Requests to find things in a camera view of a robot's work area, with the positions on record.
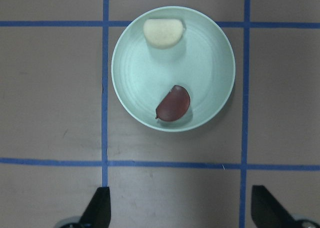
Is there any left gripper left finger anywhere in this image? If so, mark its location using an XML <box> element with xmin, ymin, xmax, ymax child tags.
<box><xmin>78</xmin><ymin>187</ymin><xmax>111</xmax><ymax>228</ymax></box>

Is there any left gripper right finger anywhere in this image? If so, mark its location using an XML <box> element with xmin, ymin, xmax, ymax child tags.
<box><xmin>250</xmin><ymin>185</ymin><xmax>295</xmax><ymax>228</ymax></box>

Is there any white bun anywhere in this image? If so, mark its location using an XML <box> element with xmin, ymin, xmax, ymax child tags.
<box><xmin>143</xmin><ymin>19</ymin><xmax>184</xmax><ymax>49</ymax></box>

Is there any brown bun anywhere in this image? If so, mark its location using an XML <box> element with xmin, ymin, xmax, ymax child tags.
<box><xmin>155</xmin><ymin>85</ymin><xmax>191</xmax><ymax>122</ymax></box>

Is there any mint green plate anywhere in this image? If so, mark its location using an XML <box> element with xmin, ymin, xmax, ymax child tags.
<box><xmin>110</xmin><ymin>6</ymin><xmax>236</xmax><ymax>132</ymax></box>

